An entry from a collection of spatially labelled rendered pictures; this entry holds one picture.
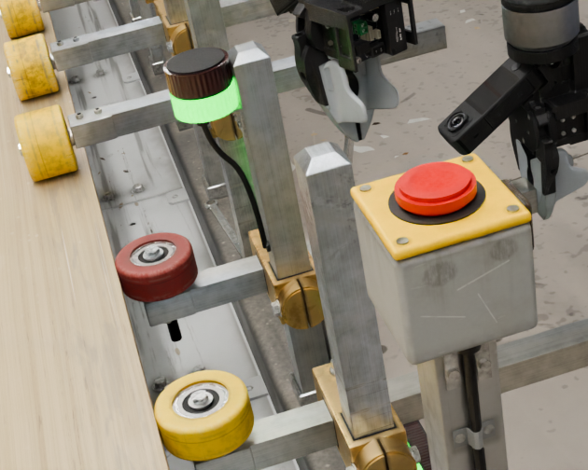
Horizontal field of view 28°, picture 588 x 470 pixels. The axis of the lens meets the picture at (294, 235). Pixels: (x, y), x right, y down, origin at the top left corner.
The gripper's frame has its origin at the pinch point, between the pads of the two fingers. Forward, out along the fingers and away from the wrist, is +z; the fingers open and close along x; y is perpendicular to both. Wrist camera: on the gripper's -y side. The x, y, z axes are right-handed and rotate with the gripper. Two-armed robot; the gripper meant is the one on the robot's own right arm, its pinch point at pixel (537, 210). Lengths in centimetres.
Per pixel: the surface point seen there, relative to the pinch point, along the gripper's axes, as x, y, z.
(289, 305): -8.5, -30.2, -3.7
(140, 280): -3.4, -43.5, -8.5
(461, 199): -57, -27, -41
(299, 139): 190, 9, 83
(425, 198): -56, -29, -41
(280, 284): -6.5, -30.4, -5.0
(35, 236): 11, -53, -9
